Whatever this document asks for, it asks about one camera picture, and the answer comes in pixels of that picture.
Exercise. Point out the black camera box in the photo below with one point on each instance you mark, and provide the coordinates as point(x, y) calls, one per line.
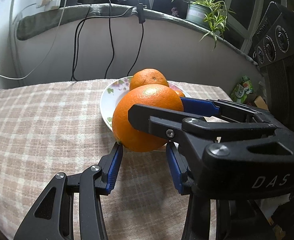
point(274, 47)

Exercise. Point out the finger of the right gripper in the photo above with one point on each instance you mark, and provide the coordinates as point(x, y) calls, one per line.
point(165, 123)
point(226, 110)

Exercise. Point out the green snack package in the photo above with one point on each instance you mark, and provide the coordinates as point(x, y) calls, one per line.
point(243, 91)

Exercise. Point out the green grey sofa-top cloth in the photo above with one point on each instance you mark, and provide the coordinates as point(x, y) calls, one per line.
point(34, 25)

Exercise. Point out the white power adapter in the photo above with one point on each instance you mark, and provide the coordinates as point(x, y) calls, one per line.
point(48, 4)

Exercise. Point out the potted spider plant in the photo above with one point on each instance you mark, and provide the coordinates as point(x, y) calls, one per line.
point(215, 16)

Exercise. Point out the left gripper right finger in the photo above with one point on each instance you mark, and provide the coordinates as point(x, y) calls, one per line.
point(197, 223)

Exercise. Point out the white floral plate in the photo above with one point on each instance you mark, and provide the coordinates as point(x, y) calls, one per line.
point(110, 97)

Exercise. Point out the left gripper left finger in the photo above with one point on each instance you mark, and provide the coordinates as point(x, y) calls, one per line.
point(51, 215)

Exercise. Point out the plaid beige tablecloth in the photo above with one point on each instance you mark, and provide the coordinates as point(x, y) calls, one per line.
point(57, 127)

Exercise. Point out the small tangerine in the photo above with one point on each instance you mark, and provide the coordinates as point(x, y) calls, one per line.
point(179, 93)

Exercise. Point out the large smooth orange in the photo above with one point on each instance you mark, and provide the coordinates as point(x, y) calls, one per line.
point(150, 95)

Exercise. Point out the large orange on plate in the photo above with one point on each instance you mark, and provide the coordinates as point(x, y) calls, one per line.
point(148, 76)

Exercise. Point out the black clip mount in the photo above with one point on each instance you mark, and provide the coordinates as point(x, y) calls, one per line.
point(140, 10)

